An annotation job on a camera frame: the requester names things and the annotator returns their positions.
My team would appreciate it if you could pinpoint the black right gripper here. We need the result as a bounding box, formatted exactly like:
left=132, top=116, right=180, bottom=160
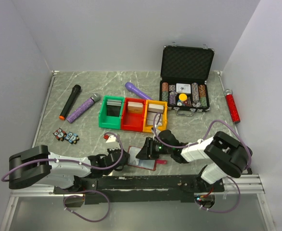
left=135, top=137, right=173, bottom=160

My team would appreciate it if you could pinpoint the red leather card holder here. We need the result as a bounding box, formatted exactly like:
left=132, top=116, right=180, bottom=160
left=128, top=146, right=167, bottom=171

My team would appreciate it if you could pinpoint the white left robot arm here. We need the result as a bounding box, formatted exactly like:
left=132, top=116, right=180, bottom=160
left=8, top=145, right=130, bottom=193

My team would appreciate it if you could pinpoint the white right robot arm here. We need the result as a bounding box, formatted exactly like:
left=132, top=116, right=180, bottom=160
left=136, top=130, right=252, bottom=192

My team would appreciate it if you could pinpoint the blue owl card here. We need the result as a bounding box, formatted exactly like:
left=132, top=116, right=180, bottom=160
left=65, top=132, right=79, bottom=144

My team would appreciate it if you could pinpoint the red plastic card bin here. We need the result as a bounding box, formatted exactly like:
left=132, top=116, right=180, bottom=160
left=120, top=97, right=146, bottom=132

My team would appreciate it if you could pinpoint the yellow plastic card bin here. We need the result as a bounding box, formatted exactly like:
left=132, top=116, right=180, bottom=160
left=142, top=100, right=168, bottom=133

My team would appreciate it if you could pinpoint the green plastic card bin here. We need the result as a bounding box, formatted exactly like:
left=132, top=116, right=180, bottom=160
left=98, top=95, right=125, bottom=130

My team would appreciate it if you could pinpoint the red owl card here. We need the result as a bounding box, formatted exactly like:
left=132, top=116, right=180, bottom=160
left=53, top=128, right=67, bottom=141

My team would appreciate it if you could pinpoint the white playing card deck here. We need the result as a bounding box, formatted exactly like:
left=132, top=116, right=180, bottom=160
left=176, top=83, right=192, bottom=94

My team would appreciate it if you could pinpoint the purple glitter toy microphone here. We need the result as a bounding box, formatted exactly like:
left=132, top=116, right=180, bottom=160
left=66, top=93, right=101, bottom=124

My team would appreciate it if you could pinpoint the purple plastic toy microphone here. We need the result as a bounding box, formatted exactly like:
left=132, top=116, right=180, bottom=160
left=125, top=82, right=152, bottom=100

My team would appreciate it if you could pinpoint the yellow poker dealer chip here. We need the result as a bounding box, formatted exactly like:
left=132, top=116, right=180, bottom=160
left=179, top=93, right=188, bottom=102

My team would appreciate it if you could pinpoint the black toy microphone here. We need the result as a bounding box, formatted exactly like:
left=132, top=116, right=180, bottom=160
left=59, top=84, right=81, bottom=120

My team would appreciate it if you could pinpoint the black poker chip case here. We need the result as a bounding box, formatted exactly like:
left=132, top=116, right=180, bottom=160
left=159, top=45, right=215, bottom=116

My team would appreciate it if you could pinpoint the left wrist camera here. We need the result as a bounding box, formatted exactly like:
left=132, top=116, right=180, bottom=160
left=103, top=133, right=118, bottom=144

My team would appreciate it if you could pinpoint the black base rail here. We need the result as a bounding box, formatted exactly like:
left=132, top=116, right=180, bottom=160
left=53, top=175, right=225, bottom=203

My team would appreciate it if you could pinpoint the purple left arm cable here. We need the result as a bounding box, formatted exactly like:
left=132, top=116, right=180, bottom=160
left=1, top=132, right=124, bottom=182

